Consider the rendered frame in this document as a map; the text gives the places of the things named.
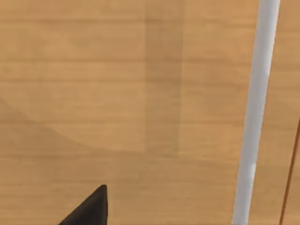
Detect long metal handle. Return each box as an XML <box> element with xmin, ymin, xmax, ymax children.
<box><xmin>231</xmin><ymin>0</ymin><xmax>281</xmax><ymax>225</ymax></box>

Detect wooden door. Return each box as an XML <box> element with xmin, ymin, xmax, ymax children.
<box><xmin>281</xmin><ymin>119</ymin><xmax>300</xmax><ymax>225</ymax></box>
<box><xmin>0</xmin><ymin>0</ymin><xmax>300</xmax><ymax>225</ymax></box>

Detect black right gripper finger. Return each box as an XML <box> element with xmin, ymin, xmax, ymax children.
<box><xmin>57</xmin><ymin>184</ymin><xmax>109</xmax><ymax>225</ymax></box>

